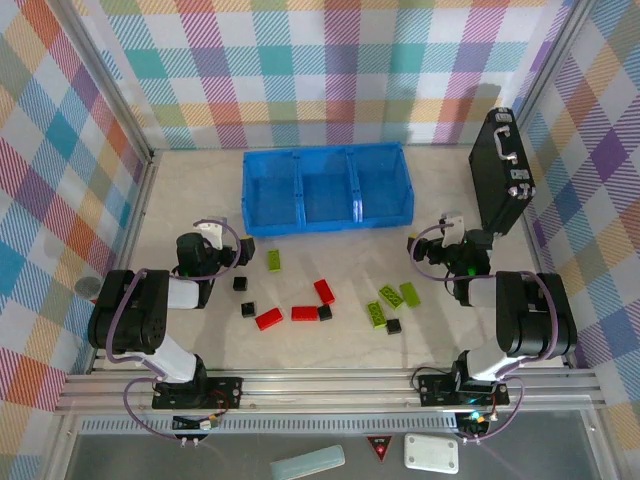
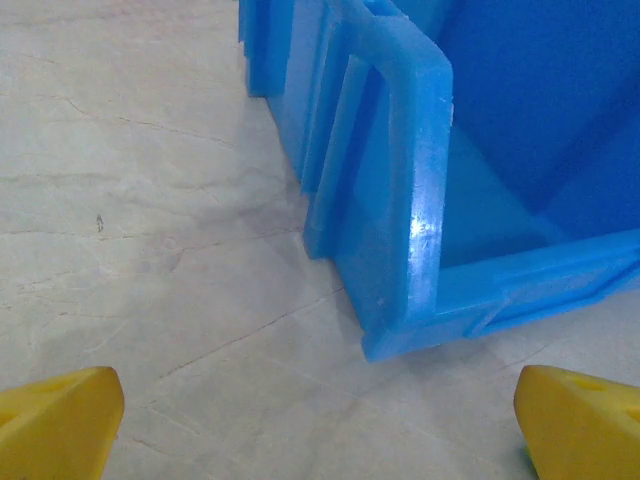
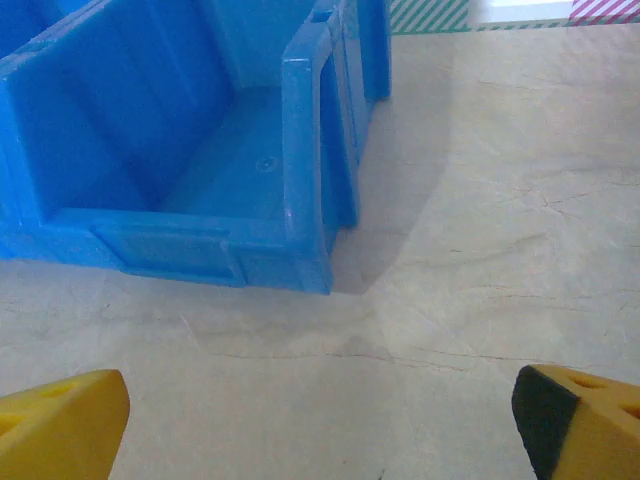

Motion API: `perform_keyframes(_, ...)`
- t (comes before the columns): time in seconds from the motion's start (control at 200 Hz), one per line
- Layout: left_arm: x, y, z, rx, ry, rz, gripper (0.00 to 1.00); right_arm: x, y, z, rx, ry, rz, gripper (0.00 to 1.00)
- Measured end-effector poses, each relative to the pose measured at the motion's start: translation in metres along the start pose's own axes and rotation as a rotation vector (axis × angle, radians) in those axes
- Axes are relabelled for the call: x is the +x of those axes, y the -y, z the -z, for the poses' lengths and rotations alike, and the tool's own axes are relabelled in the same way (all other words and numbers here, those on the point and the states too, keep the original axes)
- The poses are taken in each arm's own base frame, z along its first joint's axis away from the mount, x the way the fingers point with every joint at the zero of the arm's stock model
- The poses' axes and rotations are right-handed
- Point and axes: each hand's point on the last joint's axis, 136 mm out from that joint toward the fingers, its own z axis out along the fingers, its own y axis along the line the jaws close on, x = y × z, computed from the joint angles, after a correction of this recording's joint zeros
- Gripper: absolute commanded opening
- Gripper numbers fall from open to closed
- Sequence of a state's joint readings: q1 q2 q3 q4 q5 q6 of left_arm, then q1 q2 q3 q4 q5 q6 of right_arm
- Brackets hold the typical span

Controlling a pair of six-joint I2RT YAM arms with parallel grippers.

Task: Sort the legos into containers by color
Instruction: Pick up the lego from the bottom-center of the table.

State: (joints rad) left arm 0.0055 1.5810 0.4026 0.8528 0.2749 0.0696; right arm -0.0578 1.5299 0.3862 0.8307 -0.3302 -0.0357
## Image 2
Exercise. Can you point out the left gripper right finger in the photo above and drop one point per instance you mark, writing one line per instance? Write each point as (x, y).
(580, 430)

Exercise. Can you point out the blue three-compartment plastic bin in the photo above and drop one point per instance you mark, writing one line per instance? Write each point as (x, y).
(390, 200)

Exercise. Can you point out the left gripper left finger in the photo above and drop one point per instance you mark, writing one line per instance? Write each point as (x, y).
(55, 430)

